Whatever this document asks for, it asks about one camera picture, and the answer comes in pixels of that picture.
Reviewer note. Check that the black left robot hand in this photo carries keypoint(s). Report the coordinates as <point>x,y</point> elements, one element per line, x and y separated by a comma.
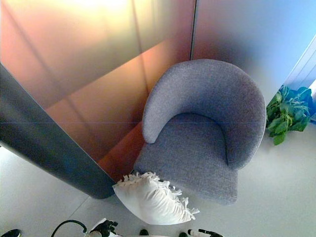
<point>105,228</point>

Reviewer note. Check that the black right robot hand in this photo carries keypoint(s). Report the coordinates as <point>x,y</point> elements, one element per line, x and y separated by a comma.
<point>203,232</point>

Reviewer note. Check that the white fringed pillow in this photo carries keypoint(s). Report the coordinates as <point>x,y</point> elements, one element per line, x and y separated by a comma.
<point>153,200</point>

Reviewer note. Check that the black right robot foot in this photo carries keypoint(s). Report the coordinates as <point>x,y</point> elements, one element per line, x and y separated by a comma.
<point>182,234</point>

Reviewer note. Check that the black robot foot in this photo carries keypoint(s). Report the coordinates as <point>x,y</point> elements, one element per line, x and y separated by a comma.
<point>182,234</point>
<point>143,232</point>

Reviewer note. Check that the black left robot foot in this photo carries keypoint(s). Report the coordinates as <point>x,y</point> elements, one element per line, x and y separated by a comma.
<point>143,232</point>

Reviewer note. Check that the gray fabric tub armchair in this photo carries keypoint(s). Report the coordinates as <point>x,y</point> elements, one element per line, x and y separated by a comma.
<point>197,158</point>

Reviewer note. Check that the green leafy potted plant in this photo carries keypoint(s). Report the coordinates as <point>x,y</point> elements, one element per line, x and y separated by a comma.
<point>287,116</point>

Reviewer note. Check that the white ribbed curtain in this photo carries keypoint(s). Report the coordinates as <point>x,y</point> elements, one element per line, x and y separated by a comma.
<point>302,64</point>

